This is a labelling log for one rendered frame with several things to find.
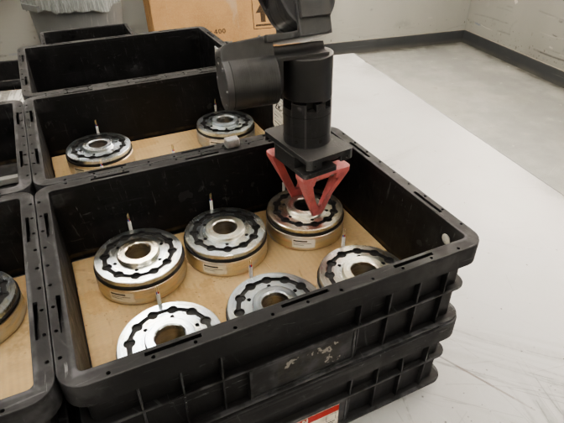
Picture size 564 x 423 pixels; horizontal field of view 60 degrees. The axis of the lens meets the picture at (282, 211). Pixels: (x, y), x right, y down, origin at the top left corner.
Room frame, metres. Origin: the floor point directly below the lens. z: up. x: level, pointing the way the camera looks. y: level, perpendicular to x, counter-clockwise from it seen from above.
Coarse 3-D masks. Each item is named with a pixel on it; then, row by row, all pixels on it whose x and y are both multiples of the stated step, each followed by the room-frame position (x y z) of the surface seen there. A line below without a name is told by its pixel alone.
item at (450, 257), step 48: (240, 144) 0.58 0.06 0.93; (48, 192) 0.47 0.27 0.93; (48, 240) 0.38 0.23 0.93; (48, 288) 0.31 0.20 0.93; (336, 288) 0.31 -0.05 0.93; (384, 288) 0.33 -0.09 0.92; (192, 336) 0.26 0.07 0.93; (240, 336) 0.26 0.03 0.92; (96, 384) 0.22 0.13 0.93; (144, 384) 0.23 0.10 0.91
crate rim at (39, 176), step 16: (144, 80) 0.83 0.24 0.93; (160, 80) 0.83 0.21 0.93; (176, 80) 0.84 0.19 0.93; (48, 96) 0.75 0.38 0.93; (64, 96) 0.76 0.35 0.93; (32, 112) 0.69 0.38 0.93; (32, 128) 0.63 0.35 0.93; (32, 144) 0.58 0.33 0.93; (32, 160) 0.54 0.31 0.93; (144, 160) 0.54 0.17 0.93; (160, 160) 0.54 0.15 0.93; (32, 176) 0.50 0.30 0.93; (64, 176) 0.50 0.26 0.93; (80, 176) 0.50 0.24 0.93
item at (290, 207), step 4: (296, 196) 0.55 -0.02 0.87; (300, 196) 0.55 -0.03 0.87; (292, 200) 0.55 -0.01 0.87; (296, 200) 0.55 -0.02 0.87; (300, 200) 0.55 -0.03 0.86; (304, 200) 0.55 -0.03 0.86; (316, 200) 0.55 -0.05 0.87; (288, 204) 0.54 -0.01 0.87; (292, 204) 0.54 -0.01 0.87; (288, 208) 0.53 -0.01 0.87; (292, 208) 0.53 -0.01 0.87; (292, 212) 0.52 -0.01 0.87; (296, 212) 0.52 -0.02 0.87; (300, 212) 0.52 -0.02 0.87; (304, 212) 0.52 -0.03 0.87; (308, 212) 0.52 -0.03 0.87; (296, 216) 0.51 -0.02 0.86; (300, 216) 0.51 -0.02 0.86; (304, 216) 0.51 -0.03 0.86; (308, 216) 0.51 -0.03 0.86; (312, 216) 0.51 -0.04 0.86
